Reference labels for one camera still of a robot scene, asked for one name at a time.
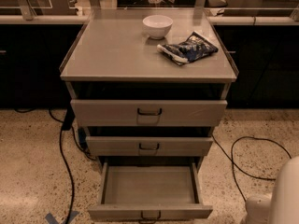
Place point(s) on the grey bottom drawer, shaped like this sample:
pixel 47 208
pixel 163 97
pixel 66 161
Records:
pixel 149 194

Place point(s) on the grey drawer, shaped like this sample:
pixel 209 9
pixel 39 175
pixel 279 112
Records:
pixel 148 146
pixel 181 113
pixel 149 194

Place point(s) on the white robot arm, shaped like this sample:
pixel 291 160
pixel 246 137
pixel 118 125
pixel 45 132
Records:
pixel 281 206

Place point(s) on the grey metal drawer cabinet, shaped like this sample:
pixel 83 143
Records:
pixel 115 59

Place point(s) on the grey top drawer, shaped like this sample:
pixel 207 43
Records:
pixel 181 113

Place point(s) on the grey middle drawer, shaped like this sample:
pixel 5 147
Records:
pixel 148 146

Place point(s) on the blue white snack bag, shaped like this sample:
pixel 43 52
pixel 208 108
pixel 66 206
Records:
pixel 195 47

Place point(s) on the white ceramic bowl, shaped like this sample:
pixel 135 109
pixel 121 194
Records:
pixel 157 26

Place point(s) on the black counter cabinet right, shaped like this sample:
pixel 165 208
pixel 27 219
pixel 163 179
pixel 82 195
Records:
pixel 266 54

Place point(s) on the black counter cabinet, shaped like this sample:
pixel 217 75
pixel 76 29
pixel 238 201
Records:
pixel 266 54
pixel 31 53

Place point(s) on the black counter cabinet left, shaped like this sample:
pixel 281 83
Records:
pixel 31 53

